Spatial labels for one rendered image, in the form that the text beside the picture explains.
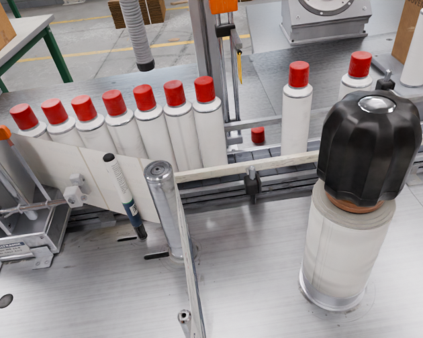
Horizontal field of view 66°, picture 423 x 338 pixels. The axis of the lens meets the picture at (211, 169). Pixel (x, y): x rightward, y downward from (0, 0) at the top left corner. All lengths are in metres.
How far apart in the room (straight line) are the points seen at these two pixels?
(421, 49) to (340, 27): 0.55
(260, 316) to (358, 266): 0.16
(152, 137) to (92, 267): 0.24
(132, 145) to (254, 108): 0.45
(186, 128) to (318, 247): 0.31
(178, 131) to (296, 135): 0.22
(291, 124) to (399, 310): 0.33
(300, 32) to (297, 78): 0.75
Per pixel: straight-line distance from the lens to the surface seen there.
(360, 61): 0.62
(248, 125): 0.66
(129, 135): 0.60
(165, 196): 0.43
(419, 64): 0.87
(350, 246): 0.38
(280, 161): 0.64
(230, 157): 0.71
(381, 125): 0.29
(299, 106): 0.60
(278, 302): 0.51
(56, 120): 0.62
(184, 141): 0.60
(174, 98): 0.56
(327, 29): 1.35
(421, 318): 0.54
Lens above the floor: 1.34
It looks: 42 degrees down
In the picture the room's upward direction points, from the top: 9 degrees counter-clockwise
